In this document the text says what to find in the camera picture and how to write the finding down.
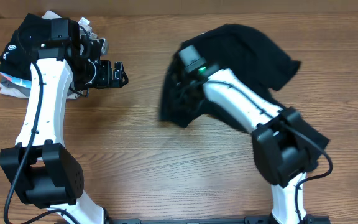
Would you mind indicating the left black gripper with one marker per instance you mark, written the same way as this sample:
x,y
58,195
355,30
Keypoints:
x,y
106,79

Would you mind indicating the folded black shirt with logo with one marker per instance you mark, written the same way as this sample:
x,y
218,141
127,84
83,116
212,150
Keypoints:
x,y
13,60

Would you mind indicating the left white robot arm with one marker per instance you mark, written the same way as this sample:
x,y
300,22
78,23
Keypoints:
x,y
40,169

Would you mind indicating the black t-shirt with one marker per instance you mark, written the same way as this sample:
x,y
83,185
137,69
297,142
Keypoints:
x,y
255,59

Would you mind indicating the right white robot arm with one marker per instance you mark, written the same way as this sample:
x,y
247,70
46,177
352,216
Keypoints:
x,y
285,147

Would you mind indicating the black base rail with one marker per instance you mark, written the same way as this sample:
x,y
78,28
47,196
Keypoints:
x,y
191,221

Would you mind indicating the folded white garment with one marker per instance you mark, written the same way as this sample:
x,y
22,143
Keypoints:
x,y
60,50

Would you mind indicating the folded light blue garment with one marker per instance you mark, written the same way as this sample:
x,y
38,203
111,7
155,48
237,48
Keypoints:
x,y
8,80

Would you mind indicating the folded grey garment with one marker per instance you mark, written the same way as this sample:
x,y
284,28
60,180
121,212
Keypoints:
x,y
9,88

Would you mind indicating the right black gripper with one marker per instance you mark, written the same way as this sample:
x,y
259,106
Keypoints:
x,y
175,98

